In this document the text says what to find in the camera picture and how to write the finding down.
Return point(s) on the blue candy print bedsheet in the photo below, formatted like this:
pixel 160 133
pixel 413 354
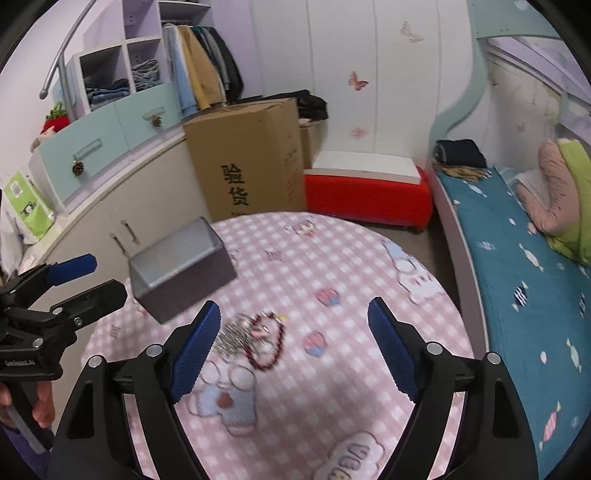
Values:
pixel 508 277

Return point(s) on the small cardboard box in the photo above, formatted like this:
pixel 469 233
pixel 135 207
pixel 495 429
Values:
pixel 308 143

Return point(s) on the red strawberry plush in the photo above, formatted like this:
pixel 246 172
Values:
pixel 57 122

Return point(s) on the metal handrail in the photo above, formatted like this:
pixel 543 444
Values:
pixel 55 60

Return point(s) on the dark clothes pile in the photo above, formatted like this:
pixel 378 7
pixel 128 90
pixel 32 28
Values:
pixel 314 108

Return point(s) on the white low cabinet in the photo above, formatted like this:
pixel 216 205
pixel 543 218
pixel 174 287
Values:
pixel 92 221

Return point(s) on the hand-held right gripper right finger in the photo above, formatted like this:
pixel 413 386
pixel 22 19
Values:
pixel 392 350

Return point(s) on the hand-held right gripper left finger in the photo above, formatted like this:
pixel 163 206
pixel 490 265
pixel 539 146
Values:
pixel 194 355

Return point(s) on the light blue hanging shirt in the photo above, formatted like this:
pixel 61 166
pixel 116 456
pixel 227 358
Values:
pixel 182 83

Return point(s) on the folded beige clothes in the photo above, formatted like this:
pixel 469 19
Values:
pixel 466 173

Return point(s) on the white pillow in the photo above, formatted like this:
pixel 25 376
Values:
pixel 526 180

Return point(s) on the light pink butterfly sticker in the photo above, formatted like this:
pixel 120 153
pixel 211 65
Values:
pixel 358 133

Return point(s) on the large cardboard box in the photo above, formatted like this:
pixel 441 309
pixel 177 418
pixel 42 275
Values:
pixel 249 152

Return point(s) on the red storage stool white top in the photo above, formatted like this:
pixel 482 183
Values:
pixel 369 198

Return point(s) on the small pink butterfly sticker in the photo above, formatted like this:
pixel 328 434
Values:
pixel 521 127

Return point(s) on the folded blue jeans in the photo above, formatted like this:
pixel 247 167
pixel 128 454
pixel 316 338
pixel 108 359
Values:
pixel 106 94

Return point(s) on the pale pink soft toy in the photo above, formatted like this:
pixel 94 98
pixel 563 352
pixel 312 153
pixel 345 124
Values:
pixel 44 138

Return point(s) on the person's left hand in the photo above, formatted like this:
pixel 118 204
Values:
pixel 44 406

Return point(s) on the green paper bag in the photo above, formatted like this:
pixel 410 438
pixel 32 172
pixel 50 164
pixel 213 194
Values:
pixel 27 207

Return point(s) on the folded grey clothes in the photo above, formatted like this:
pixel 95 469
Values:
pixel 145 74

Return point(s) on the pink and green quilt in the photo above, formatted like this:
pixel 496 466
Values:
pixel 558 184

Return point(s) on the white wardrobe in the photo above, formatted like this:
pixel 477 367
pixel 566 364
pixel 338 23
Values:
pixel 323 46

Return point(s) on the dark pink butterfly sticker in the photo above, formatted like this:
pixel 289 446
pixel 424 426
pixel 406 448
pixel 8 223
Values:
pixel 358 81

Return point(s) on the purple shelving unit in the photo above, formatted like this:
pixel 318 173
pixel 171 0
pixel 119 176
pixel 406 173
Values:
pixel 138 18

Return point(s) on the grey metal box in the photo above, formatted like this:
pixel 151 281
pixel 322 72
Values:
pixel 184 277

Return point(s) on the teal bunk bed frame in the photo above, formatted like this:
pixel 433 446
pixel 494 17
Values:
pixel 455 110

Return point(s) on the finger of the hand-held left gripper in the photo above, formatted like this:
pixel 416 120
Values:
pixel 97 297
pixel 71 270

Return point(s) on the teal drawer chest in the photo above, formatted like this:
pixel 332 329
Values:
pixel 60 161

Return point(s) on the tan hanging jacket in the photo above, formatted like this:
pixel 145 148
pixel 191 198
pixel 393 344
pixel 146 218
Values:
pixel 203 69

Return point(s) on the pale butterfly sticker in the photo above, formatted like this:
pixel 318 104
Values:
pixel 411 32

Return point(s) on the folded dark clothes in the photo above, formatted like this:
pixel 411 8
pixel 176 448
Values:
pixel 461 152

